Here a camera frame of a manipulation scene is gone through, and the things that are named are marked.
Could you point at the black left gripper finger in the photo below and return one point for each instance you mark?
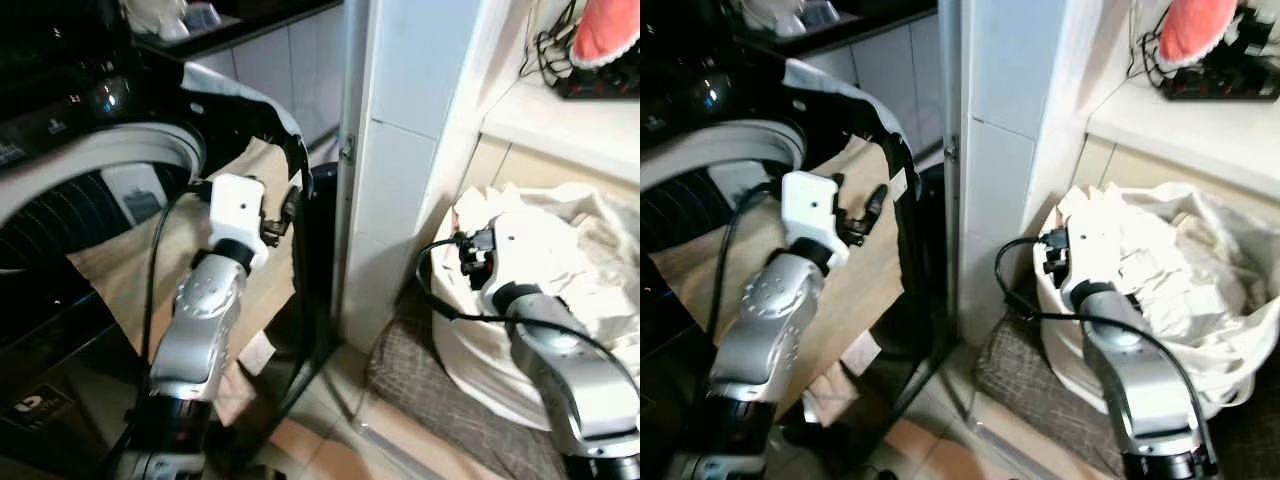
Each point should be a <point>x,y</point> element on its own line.
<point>292,203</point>
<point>875,203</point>

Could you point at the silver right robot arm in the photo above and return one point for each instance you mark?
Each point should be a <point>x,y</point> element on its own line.
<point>575,380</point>
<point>1135,380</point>

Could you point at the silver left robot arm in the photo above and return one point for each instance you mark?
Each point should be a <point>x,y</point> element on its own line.
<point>200,320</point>
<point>765,320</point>

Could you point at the black washing machine door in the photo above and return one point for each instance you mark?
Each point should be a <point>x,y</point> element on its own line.
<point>315,230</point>
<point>925,250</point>

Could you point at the white crumpled clothes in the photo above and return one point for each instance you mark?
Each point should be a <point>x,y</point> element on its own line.
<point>585,260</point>
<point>1170,260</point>

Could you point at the black washing machine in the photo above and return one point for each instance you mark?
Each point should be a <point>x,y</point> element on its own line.
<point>60,200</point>
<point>690,150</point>

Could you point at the beige cardboard sheet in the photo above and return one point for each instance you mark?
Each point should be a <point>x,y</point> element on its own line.
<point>870,290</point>
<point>130,270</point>

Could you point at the white fabric laundry bag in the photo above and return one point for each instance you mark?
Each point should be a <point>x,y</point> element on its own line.
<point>480,350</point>
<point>1230,350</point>

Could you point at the white tiled pillar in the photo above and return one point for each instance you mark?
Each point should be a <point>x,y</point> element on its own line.
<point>1010,110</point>
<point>410,130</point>

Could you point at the grey checked floor mat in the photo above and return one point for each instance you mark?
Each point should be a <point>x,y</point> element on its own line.
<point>430,390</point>
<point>1030,390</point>

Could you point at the white shelf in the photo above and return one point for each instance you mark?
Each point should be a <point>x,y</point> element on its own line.
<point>1190,130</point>
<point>570,125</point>

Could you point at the black countertop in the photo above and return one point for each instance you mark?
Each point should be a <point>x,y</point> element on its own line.
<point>880,22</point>
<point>260,25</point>

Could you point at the black power strip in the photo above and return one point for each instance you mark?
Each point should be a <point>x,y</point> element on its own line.
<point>600,82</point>
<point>1230,82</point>

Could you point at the white crumpled bag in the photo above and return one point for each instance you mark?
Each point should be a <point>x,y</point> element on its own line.
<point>155,15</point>
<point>775,12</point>

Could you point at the pink cloth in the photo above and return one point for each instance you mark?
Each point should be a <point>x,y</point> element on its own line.
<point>605,30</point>
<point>1195,30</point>

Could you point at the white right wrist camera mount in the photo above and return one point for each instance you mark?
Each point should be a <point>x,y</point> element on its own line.
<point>518,250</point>
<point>1078,260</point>

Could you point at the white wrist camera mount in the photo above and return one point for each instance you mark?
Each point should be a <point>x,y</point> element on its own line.
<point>1078,260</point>
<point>518,250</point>
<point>810,205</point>
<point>236,205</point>

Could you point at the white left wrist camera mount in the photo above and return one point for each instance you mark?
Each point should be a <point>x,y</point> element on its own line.
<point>810,205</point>
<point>236,205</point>

